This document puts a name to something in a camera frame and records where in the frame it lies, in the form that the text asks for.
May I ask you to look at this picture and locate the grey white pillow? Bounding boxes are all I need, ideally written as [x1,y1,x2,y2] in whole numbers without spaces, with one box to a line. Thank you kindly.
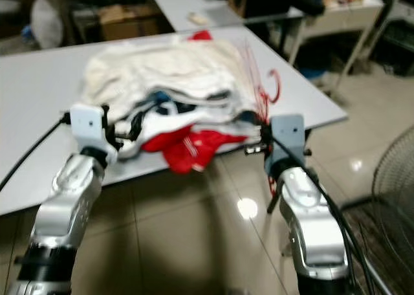
[31,0,64,50]

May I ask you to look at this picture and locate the red cloth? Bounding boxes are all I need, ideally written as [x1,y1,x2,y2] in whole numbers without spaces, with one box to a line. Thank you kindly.
[188,30,213,41]

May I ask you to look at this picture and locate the grey standing fan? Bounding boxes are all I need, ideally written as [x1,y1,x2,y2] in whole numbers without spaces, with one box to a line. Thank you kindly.
[340,124,414,295]

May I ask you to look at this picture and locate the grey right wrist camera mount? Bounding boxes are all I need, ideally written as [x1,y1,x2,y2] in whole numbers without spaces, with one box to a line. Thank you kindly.
[268,114,310,179]

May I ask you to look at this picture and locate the brown cardboard box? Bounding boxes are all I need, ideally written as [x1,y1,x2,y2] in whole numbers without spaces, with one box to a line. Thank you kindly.
[99,4,162,40]

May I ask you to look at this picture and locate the cream drawer desk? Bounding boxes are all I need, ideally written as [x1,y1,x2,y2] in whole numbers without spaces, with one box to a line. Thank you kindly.
[298,0,386,43]

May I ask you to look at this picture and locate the white shirt black print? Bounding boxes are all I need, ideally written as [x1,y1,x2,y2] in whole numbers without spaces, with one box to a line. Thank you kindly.
[116,91,263,157]

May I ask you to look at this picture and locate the cream denim jeans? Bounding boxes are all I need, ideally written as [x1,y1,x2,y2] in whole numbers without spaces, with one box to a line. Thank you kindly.
[81,39,263,121]

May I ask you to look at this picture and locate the black metal table legs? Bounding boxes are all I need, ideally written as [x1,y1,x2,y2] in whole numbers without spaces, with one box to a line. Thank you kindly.
[265,179,283,215]

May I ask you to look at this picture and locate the red clothes hanger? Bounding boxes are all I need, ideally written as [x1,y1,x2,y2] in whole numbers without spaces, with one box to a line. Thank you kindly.
[239,39,283,199]

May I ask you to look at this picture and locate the cream remote control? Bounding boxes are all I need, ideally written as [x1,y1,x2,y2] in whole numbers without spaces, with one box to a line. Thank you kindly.
[186,10,209,24]

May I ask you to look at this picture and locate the red striped sports garment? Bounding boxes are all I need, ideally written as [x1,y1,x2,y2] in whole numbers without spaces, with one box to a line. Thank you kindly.
[141,128,250,175]

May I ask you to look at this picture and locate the white desk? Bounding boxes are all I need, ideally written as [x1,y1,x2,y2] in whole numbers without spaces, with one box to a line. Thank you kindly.
[146,0,305,30]

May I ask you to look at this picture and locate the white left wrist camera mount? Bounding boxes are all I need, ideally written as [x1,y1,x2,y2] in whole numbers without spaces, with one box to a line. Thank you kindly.
[70,103,120,163]

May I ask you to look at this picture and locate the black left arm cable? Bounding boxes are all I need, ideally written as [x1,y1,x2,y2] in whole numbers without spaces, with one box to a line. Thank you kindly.
[0,117,71,192]

